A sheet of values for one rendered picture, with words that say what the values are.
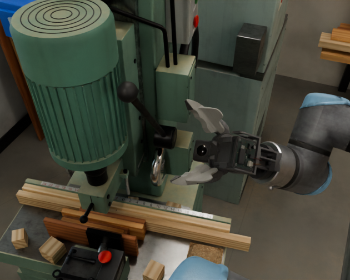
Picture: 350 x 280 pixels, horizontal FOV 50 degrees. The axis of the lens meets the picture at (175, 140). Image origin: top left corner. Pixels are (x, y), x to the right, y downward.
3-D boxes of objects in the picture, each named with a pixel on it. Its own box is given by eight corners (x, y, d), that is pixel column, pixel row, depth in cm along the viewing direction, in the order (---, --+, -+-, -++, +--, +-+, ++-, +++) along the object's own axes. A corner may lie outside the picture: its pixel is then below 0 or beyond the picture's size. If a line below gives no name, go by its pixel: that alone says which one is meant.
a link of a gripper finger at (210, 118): (210, 86, 65) (238, 127, 68) (191, 91, 70) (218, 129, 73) (200, 97, 64) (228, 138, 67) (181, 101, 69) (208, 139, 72)
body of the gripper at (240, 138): (237, 128, 66) (284, 143, 72) (208, 130, 73) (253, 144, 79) (230, 170, 64) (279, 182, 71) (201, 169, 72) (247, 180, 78)
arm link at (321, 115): (360, 106, 82) (339, 160, 83) (307, 91, 86) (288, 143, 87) (364, 101, 73) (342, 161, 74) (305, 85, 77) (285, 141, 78)
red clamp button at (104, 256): (96, 262, 83) (95, 260, 83) (101, 250, 86) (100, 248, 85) (109, 265, 83) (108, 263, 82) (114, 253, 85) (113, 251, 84)
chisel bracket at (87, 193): (82, 213, 97) (76, 192, 91) (102, 173, 107) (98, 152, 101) (109, 218, 95) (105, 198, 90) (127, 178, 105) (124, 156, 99)
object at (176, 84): (156, 119, 98) (155, 70, 88) (165, 99, 105) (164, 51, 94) (188, 124, 97) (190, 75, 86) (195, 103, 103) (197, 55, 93)
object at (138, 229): (65, 223, 104) (60, 211, 100) (67, 219, 105) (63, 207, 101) (143, 240, 100) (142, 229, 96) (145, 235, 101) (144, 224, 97)
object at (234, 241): (19, 203, 109) (15, 195, 107) (23, 198, 111) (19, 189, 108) (248, 251, 98) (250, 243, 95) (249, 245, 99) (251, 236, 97)
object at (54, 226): (49, 236, 101) (43, 220, 96) (51, 233, 102) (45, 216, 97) (137, 256, 97) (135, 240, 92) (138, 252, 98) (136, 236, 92)
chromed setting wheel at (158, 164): (149, 194, 104) (147, 164, 96) (161, 163, 113) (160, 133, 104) (160, 196, 104) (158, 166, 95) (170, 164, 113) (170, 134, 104)
